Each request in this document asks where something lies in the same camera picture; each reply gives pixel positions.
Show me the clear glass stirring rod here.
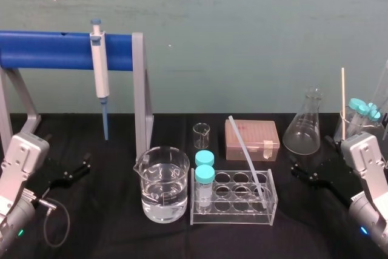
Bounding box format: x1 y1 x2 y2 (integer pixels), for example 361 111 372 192
228 115 269 210

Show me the glass beaker holding tubes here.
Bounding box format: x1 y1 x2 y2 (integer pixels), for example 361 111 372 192
334 109 381 144

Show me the beige masking tape strip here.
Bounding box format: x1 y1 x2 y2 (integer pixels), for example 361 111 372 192
262 140 274 160

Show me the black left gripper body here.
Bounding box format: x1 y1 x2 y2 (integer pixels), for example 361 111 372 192
22 157 63 198

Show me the pink pipette tip box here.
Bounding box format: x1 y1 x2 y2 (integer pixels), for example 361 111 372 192
224 119 280 161

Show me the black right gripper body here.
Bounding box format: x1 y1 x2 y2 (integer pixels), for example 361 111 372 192
329 161 361 204

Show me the clear acrylic tube rack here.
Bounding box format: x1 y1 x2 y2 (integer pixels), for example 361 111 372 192
190 169 278 226

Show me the black table cloth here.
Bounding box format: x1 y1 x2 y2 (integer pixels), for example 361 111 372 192
0 112 388 259

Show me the large glass beaker with water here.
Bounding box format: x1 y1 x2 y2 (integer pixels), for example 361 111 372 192
133 146 191 223

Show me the thin dark gripper cable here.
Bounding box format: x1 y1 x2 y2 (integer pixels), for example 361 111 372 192
32 197 71 247

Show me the clear glass conical flask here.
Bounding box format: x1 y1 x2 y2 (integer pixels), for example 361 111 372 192
283 86 322 155

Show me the thin wooden stick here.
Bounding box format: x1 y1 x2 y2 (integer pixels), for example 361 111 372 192
340 67 347 142

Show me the small empty glass beaker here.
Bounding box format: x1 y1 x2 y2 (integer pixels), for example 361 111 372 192
192 123 212 152

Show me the white and blue pipette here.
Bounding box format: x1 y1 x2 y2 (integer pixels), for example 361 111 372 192
90 18 110 141

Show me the teal capped glass vial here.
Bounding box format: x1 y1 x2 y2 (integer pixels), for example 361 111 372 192
195 164 215 214
195 150 215 169

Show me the blue and grey pipette stand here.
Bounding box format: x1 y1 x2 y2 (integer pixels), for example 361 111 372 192
0 30 155 158

